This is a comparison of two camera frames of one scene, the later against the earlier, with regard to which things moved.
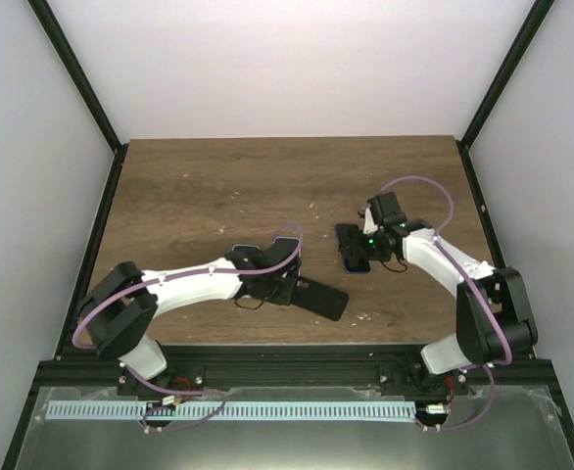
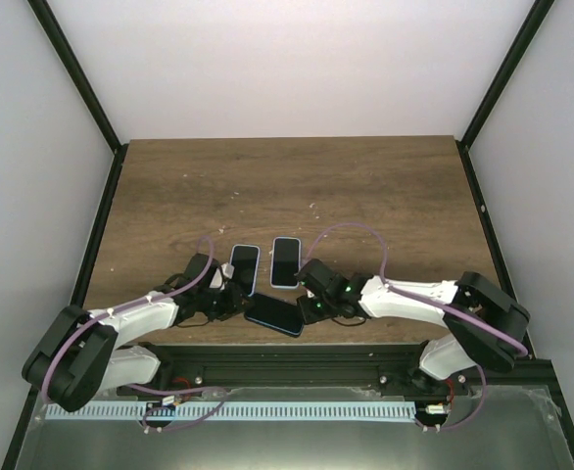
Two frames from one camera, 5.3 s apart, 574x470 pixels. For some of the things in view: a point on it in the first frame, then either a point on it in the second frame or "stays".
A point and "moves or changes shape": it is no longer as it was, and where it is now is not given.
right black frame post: [540, 10] stays
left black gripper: [285, 296] -> [234, 305]
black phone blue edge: [352, 246] -> [277, 313]
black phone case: [318, 299] moves or changes shape
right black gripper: [382, 258] -> [308, 316]
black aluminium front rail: [288, 367] stays
